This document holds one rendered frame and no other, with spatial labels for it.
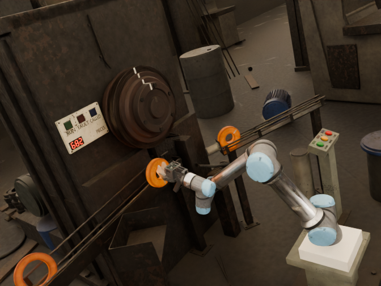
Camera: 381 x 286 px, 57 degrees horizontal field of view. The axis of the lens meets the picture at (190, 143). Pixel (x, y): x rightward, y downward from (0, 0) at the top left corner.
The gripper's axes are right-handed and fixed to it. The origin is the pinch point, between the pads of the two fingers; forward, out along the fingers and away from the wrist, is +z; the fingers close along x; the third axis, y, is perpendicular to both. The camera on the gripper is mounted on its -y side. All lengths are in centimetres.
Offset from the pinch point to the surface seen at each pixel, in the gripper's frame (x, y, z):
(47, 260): 63, -18, 17
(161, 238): 22.8, -19.2, -19.6
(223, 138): -59, -12, -3
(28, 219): 23, -101, 149
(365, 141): -119, -24, -77
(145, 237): 25.8, -21.1, -11.3
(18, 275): 76, -16, 18
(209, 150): -50, -18, 2
